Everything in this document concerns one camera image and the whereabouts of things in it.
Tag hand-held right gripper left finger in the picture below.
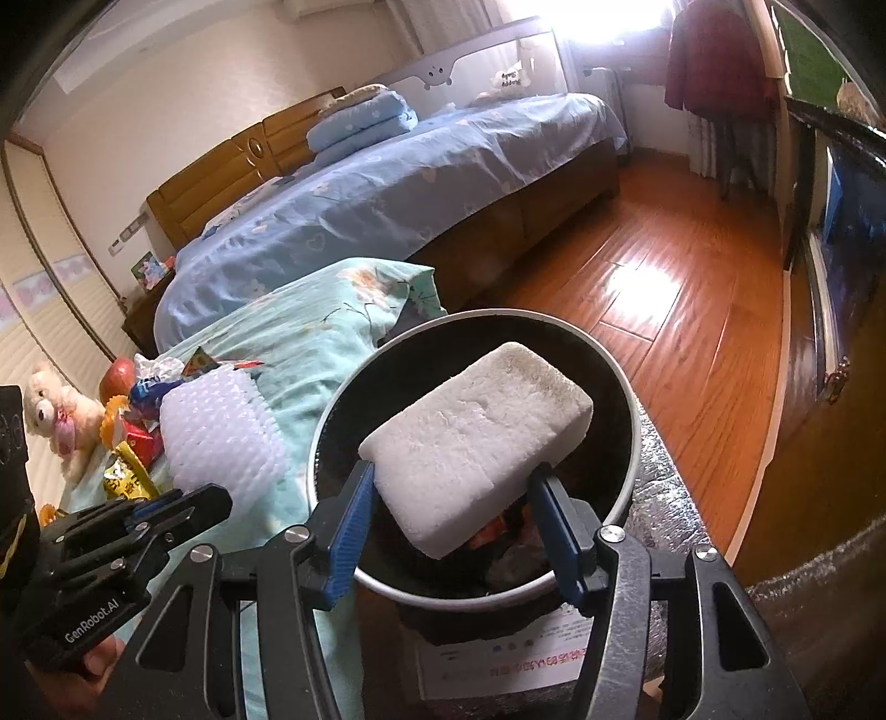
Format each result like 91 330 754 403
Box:
117 460 378 720

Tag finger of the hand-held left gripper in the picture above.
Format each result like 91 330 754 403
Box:
114 522 203 565
128 485 234 533

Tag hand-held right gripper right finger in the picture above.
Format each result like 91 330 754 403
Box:
529 464 814 720

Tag white foam block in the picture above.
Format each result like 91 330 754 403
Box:
358 341 595 562

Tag round black pan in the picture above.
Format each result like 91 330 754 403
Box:
306 311 641 614

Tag person's left hand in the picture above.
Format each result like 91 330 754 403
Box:
79 633 129 683

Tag yellow snack packet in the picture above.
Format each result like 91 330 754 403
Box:
104 457 160 501

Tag red snack packet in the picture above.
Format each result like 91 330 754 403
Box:
121 422 167 468

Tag white bubble wrap sheet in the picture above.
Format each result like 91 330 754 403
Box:
159 370 288 496

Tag orange sunflower toy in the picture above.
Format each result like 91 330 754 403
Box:
100 394 132 451

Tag blue crumpled wrapper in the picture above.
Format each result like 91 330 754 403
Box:
128 377 174 416

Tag silver foil mat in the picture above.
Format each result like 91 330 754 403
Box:
626 405 714 555

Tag colourful printed wrapper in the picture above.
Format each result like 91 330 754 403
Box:
181 346 264 378

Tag red apple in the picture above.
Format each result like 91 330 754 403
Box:
99 356 140 406

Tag labelled cardboard box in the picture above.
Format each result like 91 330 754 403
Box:
401 602 666 720

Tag cream teddy bear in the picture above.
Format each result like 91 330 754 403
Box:
23 360 105 482

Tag dark wooden nightstand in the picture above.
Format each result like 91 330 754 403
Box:
123 266 181 361

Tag teal floral sheet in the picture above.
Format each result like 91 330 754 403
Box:
65 258 447 720

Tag white sliding wardrobe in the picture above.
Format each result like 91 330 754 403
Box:
0 138 140 513

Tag white printed pillow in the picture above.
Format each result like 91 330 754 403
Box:
200 197 257 233

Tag wooden bed headboard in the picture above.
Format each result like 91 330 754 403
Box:
147 86 347 254

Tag blue floral bed cover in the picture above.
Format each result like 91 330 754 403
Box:
153 93 627 361

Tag folded blue pillows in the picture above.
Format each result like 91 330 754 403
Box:
306 93 418 153

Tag beige pillow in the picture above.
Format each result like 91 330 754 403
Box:
332 84 389 108

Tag dark glass cabinet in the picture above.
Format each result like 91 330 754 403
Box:
782 97 886 403

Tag dark red hanging coat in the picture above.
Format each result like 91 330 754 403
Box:
664 0 780 115

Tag wooden bed frame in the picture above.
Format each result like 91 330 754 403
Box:
408 135 620 312

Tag grey bed guard rail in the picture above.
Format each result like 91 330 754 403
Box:
367 17 575 115

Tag green wall poster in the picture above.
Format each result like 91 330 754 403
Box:
771 0 859 105

